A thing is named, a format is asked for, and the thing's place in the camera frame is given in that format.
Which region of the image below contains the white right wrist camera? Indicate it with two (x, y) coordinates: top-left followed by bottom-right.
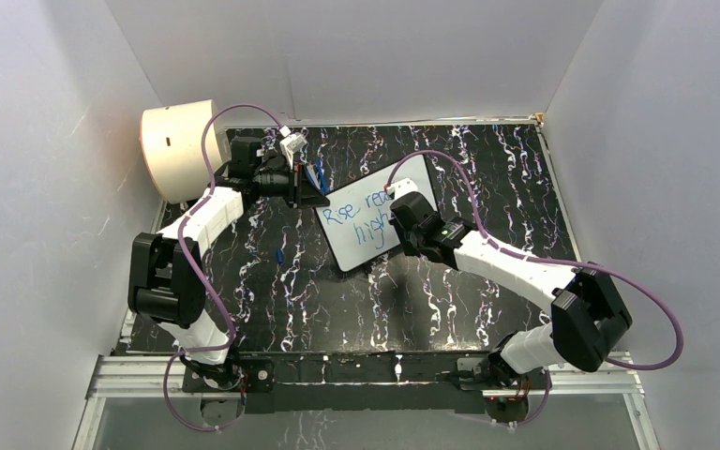
(384, 178), (419, 200)

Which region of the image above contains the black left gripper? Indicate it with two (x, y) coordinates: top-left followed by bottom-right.
(255, 161), (332, 211)

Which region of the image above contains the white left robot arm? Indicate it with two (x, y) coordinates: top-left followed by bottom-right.
(127, 132), (329, 390)

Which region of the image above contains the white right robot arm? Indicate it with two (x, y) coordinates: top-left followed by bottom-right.
(391, 191), (632, 388)

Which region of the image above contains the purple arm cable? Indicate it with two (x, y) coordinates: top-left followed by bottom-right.
(162, 104), (287, 433)
(384, 149), (685, 429)

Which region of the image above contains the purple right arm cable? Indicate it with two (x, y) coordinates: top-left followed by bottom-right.
(384, 149), (685, 429)

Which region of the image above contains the cream cylindrical drum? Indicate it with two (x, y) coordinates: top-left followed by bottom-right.
(140, 99), (218, 203)

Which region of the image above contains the black framed whiteboard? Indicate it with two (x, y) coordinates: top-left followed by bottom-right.
(315, 156), (437, 272)

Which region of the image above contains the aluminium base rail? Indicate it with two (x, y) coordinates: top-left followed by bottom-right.
(74, 352), (659, 449)

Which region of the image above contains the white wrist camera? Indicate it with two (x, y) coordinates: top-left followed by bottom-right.
(279, 131), (307, 159)
(384, 178), (419, 200)

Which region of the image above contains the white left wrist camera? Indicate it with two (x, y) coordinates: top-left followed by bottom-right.
(279, 131), (307, 159)

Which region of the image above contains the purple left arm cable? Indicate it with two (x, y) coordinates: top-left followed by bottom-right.
(162, 104), (287, 433)

